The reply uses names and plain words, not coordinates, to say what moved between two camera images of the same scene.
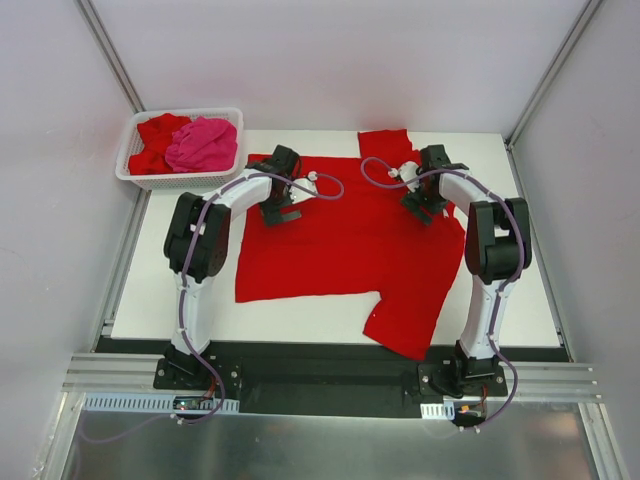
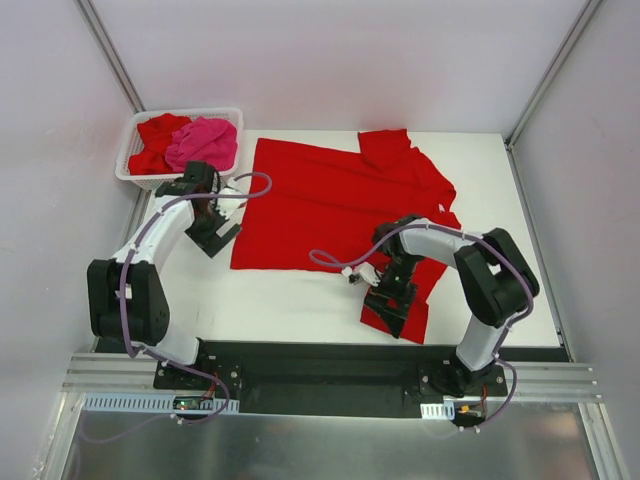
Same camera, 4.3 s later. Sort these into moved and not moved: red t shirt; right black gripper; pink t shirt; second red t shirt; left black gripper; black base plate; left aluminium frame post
Moved: red t shirt; right black gripper; left black gripper
Not moved: pink t shirt; second red t shirt; black base plate; left aluminium frame post
